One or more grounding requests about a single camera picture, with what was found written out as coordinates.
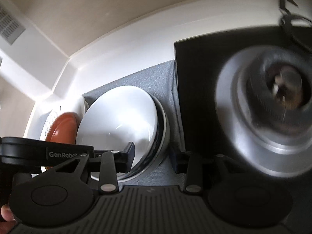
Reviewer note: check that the grey mat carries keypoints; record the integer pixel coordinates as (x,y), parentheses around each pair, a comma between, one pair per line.
(156,78)

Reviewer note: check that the person's left hand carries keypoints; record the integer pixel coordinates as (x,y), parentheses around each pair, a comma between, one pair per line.
(8,213)

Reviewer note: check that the white bowl blue patterned band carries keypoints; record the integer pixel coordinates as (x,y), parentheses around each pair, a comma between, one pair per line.
(117,117)

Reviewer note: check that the black gas stove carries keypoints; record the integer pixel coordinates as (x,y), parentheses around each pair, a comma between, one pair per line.
(197,82)

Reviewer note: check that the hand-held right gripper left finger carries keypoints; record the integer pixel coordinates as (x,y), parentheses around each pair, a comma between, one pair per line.
(131,152)

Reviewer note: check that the round brown plate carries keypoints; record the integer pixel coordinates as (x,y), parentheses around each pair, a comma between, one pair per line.
(63,126)

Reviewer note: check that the black pot support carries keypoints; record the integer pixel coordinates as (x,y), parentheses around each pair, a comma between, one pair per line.
(291,22)

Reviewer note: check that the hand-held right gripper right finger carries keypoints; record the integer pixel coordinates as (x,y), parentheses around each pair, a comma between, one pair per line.
(175,161)

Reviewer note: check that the steel gas burner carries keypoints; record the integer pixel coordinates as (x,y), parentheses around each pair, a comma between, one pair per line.
(234,117)

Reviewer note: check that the wide grey vent grille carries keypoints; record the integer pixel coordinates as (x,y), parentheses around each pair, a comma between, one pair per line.
(9,26)

